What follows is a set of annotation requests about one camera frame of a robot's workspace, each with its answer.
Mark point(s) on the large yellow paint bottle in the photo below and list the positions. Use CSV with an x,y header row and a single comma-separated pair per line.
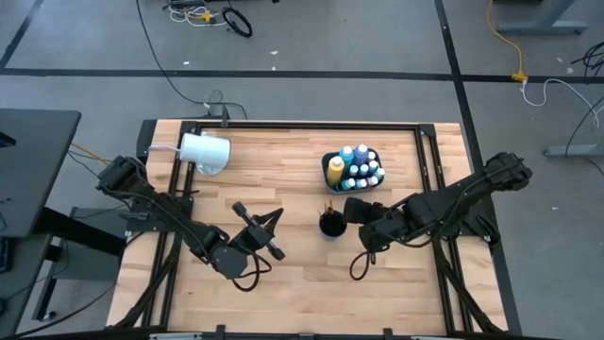
x,y
335,170

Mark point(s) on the white spot lamp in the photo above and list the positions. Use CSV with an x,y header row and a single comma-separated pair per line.
x,y
205,150

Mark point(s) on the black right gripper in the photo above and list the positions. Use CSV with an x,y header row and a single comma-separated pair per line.
x,y
377,224

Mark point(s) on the small teal paint bottle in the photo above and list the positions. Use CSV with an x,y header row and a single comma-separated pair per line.
x,y
361,183
349,183

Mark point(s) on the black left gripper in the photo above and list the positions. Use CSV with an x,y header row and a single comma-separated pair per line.
x,y
257,236

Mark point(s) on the black side table leg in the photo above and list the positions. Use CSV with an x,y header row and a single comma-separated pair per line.
x,y
85,233

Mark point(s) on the dark grey side table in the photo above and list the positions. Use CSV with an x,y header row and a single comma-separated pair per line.
x,y
33,165

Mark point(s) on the small blue paint bottle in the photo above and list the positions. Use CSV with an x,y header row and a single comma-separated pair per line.
x,y
363,169
373,165

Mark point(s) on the grey desk leg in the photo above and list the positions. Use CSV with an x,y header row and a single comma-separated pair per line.
x,y
538,27

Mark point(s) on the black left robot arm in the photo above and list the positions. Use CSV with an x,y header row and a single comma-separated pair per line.
x,y
160,208

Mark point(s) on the black aluminium table frame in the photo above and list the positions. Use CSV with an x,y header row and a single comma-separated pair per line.
x,y
307,125

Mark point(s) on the small green paint bottle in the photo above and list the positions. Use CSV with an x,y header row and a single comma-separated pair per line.
x,y
379,173

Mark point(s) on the teal plastic caddy bin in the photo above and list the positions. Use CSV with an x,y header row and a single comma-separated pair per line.
x,y
328,181

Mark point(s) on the grey desk foot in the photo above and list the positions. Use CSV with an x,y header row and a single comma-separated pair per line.
x,y
575,150

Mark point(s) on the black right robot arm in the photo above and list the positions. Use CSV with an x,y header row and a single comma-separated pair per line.
x,y
462,198

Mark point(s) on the large teal paint bottle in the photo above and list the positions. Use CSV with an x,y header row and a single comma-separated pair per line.
x,y
347,156

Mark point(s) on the thick black gold-ferrule paintbrush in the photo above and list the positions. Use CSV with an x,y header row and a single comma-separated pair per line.
x,y
329,209

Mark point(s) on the large periwinkle paint bottle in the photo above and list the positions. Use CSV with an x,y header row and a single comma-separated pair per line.
x,y
361,154

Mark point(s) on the small dark grey paint bottle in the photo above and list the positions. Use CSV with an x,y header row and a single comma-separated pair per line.
x,y
353,170

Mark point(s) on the blue plastic cup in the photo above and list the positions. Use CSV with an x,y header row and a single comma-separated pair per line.
x,y
332,226

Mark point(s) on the small red paint bottle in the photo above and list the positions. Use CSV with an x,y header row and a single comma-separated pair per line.
x,y
372,155

